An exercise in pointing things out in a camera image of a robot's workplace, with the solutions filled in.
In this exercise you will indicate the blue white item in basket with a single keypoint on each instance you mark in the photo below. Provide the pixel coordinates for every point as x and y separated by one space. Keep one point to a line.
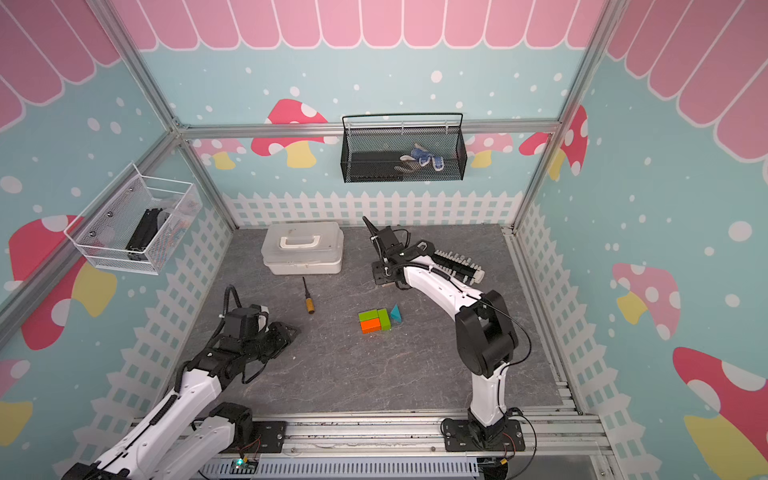
420 158

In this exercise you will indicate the yellow handled screwdriver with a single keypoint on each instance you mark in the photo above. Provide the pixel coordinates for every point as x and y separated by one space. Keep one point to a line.
309 302

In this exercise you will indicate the green cube block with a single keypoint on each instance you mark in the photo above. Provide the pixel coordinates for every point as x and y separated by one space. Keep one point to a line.
369 316

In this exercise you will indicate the black wire wall basket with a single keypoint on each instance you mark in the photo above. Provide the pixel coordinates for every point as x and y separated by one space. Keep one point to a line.
373 144

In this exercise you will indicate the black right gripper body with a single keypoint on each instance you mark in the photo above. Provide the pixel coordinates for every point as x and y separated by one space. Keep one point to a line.
379 273

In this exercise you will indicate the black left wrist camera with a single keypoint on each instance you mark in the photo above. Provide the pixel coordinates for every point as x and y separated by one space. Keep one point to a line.
244 323

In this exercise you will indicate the black box in white basket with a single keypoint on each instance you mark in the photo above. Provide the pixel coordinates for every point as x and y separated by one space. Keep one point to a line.
143 234

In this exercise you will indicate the teal triangle block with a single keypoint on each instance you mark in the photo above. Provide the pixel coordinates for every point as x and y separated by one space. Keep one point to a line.
395 314

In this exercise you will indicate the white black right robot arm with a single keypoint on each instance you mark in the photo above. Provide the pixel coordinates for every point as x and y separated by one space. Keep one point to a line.
484 330

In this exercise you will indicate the white wire wall basket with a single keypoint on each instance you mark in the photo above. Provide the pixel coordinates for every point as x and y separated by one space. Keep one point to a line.
102 230

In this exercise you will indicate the orange cube block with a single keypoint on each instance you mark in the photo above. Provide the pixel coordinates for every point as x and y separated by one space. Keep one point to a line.
370 326

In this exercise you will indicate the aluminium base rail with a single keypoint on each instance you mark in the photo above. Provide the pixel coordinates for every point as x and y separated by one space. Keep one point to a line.
539 443

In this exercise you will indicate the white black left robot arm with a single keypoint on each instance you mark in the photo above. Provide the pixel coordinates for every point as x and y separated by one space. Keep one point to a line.
180 396

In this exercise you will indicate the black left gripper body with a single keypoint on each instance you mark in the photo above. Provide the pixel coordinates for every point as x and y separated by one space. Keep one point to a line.
268 344

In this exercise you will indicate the translucent white plastic toolbox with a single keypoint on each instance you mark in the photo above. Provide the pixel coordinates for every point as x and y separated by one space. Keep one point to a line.
303 248

